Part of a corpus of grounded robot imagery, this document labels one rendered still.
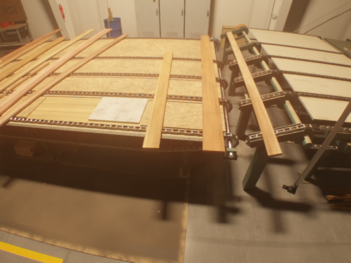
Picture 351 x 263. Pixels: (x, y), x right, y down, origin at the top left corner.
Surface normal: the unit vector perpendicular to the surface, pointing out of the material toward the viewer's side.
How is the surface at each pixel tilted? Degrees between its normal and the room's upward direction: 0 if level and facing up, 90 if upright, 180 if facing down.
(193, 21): 90
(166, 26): 90
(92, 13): 91
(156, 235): 0
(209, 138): 0
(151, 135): 0
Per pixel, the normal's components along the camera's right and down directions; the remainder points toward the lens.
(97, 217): 0.00, -0.74
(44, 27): -0.08, 0.70
